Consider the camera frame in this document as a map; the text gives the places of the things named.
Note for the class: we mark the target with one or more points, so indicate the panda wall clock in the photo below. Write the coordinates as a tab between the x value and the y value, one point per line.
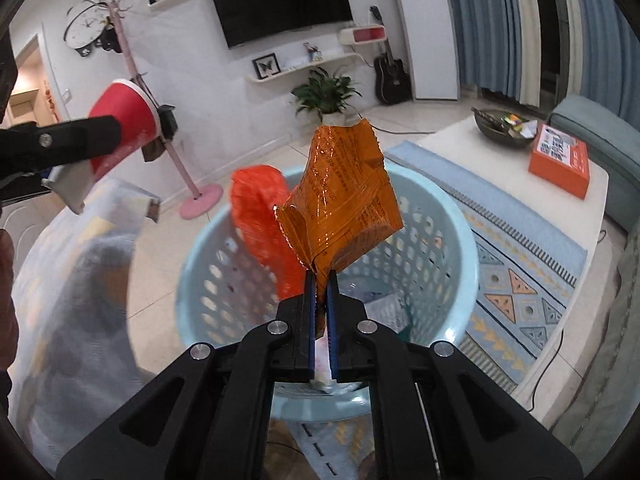
87	25

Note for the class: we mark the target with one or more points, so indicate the red paper cup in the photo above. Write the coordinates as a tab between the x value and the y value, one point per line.
125	115

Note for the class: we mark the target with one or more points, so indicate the blue grey sofa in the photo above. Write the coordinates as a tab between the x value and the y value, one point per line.
600	125

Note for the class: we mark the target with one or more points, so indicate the wall television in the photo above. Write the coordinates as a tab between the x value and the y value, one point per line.
280	5

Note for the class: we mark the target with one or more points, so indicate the pink coat rack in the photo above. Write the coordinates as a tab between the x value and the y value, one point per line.
185	175

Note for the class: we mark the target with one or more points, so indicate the light blue plastic basket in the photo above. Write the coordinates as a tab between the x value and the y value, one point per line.
440	260

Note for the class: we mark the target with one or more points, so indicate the dark bowl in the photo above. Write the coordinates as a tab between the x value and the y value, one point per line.
492	132

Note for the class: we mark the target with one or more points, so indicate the red white wall box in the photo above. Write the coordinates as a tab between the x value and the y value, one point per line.
367	35

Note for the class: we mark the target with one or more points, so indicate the potted green plant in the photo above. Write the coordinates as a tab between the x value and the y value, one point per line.
325	92

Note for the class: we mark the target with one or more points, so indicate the white coffee table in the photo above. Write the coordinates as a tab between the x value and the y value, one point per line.
465	155

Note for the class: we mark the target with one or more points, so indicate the orange box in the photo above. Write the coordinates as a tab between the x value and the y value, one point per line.
560	170

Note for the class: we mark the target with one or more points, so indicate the orange plastic bag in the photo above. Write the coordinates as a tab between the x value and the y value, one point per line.
260	210

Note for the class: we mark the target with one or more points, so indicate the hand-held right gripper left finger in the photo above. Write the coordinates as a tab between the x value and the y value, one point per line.
311	330

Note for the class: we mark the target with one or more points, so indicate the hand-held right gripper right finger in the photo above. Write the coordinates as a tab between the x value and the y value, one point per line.
332	330

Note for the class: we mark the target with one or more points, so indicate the small black bag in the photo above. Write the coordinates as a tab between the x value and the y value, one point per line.
167	120

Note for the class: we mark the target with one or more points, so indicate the low white wall shelf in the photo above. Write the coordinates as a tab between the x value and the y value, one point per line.
300	67

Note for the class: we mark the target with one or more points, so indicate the orange snack wrapper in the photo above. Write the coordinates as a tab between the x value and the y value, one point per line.
345	200

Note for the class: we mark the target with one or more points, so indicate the cream curtain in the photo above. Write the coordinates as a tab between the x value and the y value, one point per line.
570	20
525	35

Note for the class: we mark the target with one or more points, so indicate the framed butterfly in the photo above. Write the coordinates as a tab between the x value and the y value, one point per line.
265	66

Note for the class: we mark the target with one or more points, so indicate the blue white milk carton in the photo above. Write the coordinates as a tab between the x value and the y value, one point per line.
385	310

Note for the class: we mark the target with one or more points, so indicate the brown tote bag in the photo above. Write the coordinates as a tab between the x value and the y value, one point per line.
152	152

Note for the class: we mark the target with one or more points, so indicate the wall light switch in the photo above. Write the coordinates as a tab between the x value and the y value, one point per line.
66	95

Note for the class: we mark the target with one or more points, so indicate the grey white packet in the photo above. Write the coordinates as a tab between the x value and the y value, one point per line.
70	187

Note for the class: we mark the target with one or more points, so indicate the white standing air conditioner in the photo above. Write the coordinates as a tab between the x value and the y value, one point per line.
425	35

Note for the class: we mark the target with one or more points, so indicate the black guitar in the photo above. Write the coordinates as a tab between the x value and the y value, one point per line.
392	77

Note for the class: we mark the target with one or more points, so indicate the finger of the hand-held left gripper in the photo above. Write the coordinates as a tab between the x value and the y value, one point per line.
20	187
75	140

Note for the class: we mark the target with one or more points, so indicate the person's left forearm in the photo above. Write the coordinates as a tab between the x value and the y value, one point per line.
6	310

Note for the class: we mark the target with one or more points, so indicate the small pen cup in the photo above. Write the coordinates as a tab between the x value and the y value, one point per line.
313	52

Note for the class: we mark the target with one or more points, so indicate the black hat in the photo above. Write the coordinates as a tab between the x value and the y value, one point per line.
110	40

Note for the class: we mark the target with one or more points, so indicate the blue curtain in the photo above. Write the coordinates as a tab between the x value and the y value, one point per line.
615	50
480	25

